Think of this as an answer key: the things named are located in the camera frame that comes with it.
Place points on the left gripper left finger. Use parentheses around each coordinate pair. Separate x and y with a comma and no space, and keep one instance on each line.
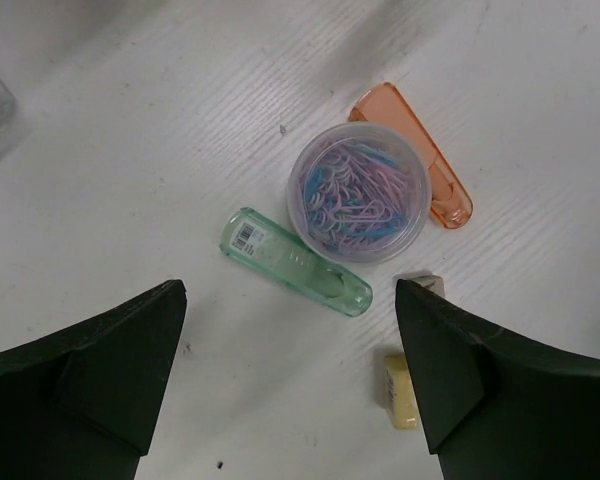
(83,402)

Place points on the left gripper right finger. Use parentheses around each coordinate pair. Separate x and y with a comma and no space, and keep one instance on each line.
(493,403)

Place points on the yellow eraser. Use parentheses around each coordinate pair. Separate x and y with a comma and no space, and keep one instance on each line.
(400,400)

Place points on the orange transparent case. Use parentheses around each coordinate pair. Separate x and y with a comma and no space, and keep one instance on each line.
(384,104)

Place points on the green transparent case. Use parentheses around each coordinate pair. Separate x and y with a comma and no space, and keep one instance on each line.
(262,245)

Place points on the clear jar of paperclips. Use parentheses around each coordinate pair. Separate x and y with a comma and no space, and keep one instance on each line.
(358,193)

